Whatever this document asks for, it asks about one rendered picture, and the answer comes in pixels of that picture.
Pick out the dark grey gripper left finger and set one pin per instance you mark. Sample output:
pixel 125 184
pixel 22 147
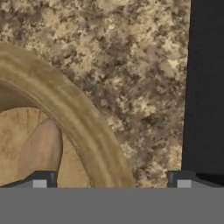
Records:
pixel 40 178

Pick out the black microwave oven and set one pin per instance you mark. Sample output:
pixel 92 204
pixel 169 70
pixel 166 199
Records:
pixel 204 87

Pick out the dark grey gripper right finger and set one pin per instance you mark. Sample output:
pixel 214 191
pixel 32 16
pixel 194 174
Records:
pixel 182 178

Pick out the tan wooden bowl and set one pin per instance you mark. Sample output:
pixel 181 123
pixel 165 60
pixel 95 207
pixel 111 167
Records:
pixel 75 116

